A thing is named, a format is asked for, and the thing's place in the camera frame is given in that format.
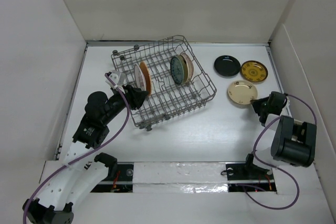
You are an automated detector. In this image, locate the blue floral teal plate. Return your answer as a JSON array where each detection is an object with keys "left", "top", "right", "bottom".
[{"left": 170, "top": 56, "right": 184, "bottom": 84}]

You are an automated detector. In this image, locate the grey wire dish rack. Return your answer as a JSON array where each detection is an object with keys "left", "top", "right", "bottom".
[{"left": 111, "top": 35, "right": 217, "bottom": 131}]

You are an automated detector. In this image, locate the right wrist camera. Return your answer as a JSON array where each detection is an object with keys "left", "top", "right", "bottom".
[{"left": 283, "top": 93, "right": 290, "bottom": 109}]

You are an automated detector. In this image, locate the yellow and brown patterned plate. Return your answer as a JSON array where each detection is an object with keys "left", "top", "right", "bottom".
[{"left": 240, "top": 60, "right": 268, "bottom": 83}]

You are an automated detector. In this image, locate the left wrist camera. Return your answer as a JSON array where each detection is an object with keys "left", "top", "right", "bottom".
[{"left": 106, "top": 70, "right": 125, "bottom": 87}]

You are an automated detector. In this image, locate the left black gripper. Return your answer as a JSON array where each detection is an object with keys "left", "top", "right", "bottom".
[{"left": 101, "top": 84, "right": 148, "bottom": 125}]

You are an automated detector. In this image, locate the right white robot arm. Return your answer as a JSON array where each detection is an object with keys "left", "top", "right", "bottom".
[{"left": 251, "top": 91, "right": 317, "bottom": 167}]

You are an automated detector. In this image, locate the white plate with red characters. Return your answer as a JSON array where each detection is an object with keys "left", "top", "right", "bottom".
[{"left": 134, "top": 64, "right": 146, "bottom": 91}]

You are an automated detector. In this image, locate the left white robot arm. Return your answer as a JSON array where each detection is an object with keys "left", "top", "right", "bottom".
[{"left": 23, "top": 85, "right": 150, "bottom": 223}]

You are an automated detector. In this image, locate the orange woven round plate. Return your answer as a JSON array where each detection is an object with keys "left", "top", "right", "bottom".
[{"left": 139, "top": 61, "right": 152, "bottom": 97}]

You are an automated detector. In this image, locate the cream plate with gold centre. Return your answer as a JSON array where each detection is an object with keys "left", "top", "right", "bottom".
[{"left": 178, "top": 55, "right": 191, "bottom": 84}]

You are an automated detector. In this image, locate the cream plate with black print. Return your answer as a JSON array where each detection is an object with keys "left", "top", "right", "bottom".
[{"left": 227, "top": 80, "right": 258, "bottom": 105}]

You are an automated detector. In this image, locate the black round plate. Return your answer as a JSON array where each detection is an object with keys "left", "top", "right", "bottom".
[{"left": 214, "top": 55, "right": 241, "bottom": 77}]

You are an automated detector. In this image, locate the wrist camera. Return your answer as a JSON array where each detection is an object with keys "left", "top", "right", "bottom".
[
  {"left": 283, "top": 93, "right": 290, "bottom": 109},
  {"left": 106, "top": 70, "right": 125, "bottom": 87}
]

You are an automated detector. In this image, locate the brown translucent square plate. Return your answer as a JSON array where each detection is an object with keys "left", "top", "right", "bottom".
[{"left": 181, "top": 52, "right": 194, "bottom": 82}]

